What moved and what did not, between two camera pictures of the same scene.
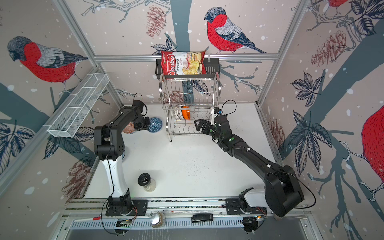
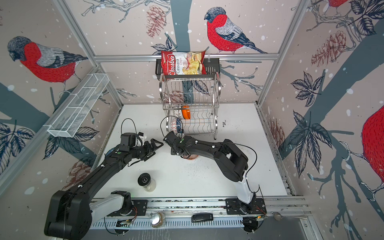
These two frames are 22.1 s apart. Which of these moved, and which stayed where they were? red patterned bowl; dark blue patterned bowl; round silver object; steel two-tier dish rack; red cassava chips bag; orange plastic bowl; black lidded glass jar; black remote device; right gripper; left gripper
Moved: left gripper; right gripper; red patterned bowl; dark blue patterned bowl
Stayed: red cassava chips bag; black remote device; orange plastic bowl; round silver object; black lidded glass jar; steel two-tier dish rack
